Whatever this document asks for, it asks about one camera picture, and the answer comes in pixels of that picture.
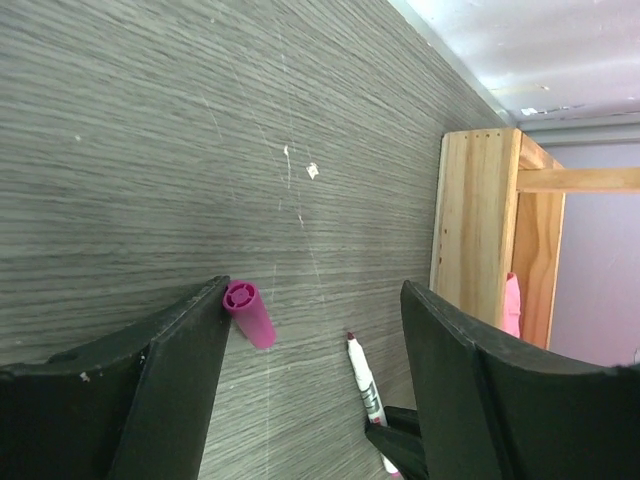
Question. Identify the magenta capped white marker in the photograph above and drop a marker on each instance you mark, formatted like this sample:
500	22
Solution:
365	382

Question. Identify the pink t-shirt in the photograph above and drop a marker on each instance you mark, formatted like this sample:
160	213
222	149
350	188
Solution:
512	306

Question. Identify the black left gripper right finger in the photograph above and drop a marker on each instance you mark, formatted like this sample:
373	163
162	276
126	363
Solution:
491	406

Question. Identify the wooden clothes rack frame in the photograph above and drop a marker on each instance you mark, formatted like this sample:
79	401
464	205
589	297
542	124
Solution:
500	211

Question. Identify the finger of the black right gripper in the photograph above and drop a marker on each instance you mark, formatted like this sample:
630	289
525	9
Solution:
400	442

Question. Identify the magenta pen cap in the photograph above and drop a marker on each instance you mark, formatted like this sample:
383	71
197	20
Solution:
243	301

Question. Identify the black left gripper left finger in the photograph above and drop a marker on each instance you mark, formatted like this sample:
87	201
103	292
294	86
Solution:
134	404

